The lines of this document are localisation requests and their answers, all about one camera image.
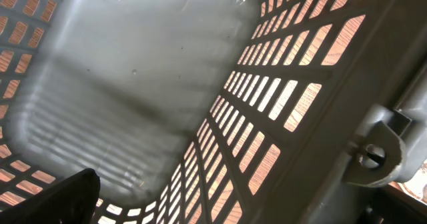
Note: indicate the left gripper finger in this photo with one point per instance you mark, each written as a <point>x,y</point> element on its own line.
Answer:
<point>72,201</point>

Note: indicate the grey plastic mesh basket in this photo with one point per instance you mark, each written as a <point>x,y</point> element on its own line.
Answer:
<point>219,111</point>

